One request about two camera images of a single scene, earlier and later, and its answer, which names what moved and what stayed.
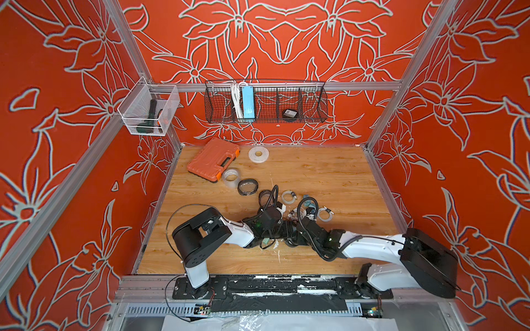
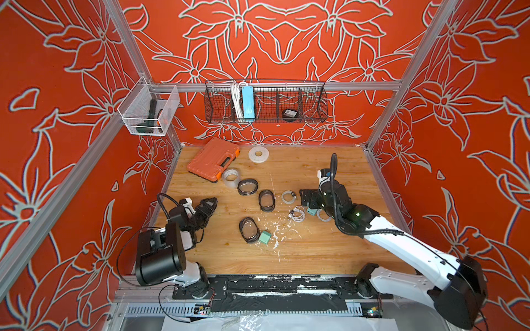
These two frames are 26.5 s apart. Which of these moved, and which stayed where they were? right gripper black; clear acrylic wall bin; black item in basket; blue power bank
Moved: right gripper black
Stayed: clear acrylic wall bin; black item in basket; blue power bank
